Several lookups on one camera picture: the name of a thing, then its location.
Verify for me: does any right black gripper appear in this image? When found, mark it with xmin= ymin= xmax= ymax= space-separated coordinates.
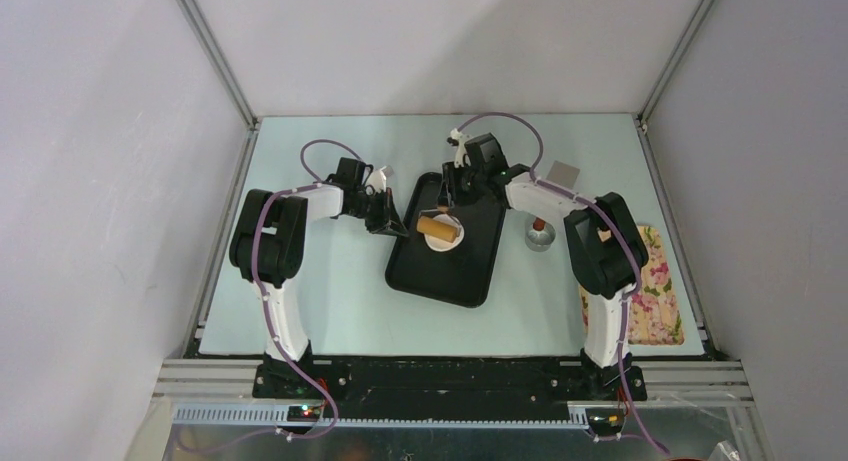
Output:
xmin=439 ymin=160 xmax=487 ymax=208

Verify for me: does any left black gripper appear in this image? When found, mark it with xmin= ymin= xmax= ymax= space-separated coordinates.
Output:
xmin=346 ymin=188 xmax=407 ymax=238

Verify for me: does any white dough ball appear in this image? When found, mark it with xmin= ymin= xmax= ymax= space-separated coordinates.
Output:
xmin=418 ymin=213 xmax=465 ymax=252

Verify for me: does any wooden dough roller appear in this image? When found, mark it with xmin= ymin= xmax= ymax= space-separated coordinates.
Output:
xmin=415 ymin=189 xmax=462 ymax=243

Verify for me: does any black baking tray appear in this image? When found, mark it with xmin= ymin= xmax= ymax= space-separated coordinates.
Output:
xmin=385 ymin=172 xmax=505 ymax=308

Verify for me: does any small round metal cup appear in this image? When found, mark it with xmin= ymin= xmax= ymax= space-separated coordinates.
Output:
xmin=525 ymin=218 xmax=556 ymax=252

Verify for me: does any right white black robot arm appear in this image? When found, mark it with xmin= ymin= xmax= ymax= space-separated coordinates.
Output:
xmin=437 ymin=129 xmax=649 ymax=399

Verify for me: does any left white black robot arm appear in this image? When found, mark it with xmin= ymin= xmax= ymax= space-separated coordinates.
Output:
xmin=229 ymin=157 xmax=409 ymax=398

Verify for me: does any floral cloth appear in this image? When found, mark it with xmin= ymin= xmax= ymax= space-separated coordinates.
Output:
xmin=579 ymin=224 xmax=686 ymax=348

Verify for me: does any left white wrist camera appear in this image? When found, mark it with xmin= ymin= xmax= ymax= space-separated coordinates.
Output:
xmin=365 ymin=165 xmax=394 ymax=193

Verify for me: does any metal spatula with red handle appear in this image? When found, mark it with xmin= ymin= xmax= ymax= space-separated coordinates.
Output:
xmin=536 ymin=161 xmax=581 ymax=233

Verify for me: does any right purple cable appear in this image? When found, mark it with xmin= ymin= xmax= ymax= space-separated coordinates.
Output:
xmin=457 ymin=112 xmax=670 ymax=456

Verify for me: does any purple cable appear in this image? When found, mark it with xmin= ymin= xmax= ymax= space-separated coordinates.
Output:
xmin=250 ymin=138 xmax=369 ymax=443
xmin=457 ymin=112 xmax=670 ymax=456

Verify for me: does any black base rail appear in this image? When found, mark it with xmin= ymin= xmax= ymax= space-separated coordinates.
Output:
xmin=252 ymin=354 xmax=647 ymax=422

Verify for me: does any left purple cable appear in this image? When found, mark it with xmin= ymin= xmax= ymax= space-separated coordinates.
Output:
xmin=250 ymin=138 xmax=369 ymax=443

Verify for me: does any aluminium frame with cable duct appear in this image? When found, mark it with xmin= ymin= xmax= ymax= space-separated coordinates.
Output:
xmin=153 ymin=356 xmax=773 ymax=460

